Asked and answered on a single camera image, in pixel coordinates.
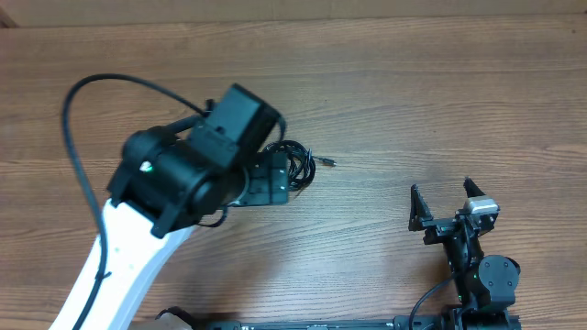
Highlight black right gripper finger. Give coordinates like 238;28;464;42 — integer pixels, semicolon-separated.
408;184;434;231
463;177;485;198

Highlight black cable bundle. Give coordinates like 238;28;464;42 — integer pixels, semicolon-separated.
260;139;338;193

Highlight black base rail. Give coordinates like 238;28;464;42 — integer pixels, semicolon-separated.
155;306;523;330

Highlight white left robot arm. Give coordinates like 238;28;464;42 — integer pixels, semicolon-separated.
53;85;289;329

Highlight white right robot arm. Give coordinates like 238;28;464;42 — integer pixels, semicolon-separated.
406;177;521;330

